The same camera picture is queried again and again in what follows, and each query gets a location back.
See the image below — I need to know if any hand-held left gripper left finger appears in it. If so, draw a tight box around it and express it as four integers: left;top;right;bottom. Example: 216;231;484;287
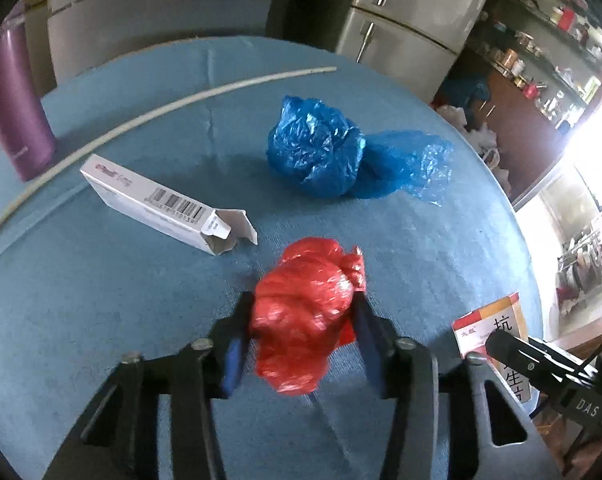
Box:
43;290;256;480

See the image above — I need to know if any wooden shelf cabinet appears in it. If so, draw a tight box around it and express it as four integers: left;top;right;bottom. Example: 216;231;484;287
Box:
433;0;602;206

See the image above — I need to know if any long white plastic tube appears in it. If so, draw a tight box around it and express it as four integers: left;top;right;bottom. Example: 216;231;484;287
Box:
0;66;338;247

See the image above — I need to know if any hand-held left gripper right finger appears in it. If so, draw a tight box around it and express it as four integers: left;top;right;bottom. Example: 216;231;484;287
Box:
352;292;564;480

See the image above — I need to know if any red and white medicine box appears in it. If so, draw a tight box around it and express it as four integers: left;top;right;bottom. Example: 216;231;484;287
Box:
452;291;539;418

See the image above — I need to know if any blue plastic bag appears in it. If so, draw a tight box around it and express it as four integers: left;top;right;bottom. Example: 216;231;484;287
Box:
266;95;454;207

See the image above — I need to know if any grey three-door fridge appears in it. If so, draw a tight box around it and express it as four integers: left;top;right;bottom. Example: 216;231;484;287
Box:
47;0;287;93

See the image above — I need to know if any purple thermos bottle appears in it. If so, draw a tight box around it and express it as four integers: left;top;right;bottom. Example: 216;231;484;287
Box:
0;27;56;182

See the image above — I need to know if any silver two-door fridge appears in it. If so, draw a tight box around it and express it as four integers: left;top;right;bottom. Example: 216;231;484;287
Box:
335;0;504;68

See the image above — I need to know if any blue hanging bag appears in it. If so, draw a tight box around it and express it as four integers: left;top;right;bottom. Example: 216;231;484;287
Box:
441;76;489;108

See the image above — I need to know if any red plastic bag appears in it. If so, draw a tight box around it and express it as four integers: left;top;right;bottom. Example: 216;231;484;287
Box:
248;236;367;395

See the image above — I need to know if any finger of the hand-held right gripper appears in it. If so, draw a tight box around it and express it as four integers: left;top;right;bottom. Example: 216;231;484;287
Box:
485;331;602;391

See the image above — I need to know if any white plastic bag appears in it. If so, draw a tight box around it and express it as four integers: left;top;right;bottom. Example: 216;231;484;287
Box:
433;105;512;181

